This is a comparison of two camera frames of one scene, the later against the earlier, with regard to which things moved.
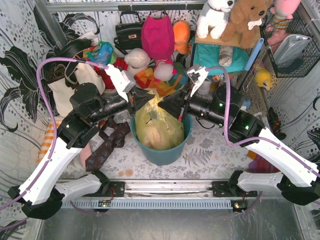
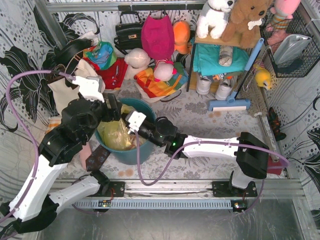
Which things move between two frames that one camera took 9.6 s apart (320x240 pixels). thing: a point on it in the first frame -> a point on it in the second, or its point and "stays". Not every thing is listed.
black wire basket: [292, 47] stays
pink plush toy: [283, 10] stays
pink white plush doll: [164, 71] stays
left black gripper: [132, 102] -> [111, 110]
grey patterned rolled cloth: [225, 55] stays
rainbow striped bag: [145, 78] stays
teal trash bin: [160, 157] -> [129, 156]
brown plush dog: [244, 23] stays
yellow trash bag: [156, 129] -> [114, 134]
